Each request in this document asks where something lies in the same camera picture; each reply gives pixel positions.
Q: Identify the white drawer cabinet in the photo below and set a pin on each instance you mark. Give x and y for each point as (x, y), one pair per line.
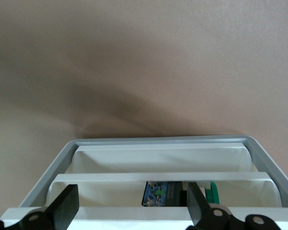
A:
(158, 139)

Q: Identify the white plastic drawer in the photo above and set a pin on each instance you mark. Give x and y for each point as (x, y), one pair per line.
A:
(134, 215)
(158, 158)
(98, 178)

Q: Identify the green push button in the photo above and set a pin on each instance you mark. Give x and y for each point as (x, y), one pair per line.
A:
(156, 195)

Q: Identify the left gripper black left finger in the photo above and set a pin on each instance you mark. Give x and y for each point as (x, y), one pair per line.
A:
(60, 210)

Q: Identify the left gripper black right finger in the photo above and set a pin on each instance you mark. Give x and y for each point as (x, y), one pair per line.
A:
(201, 215)

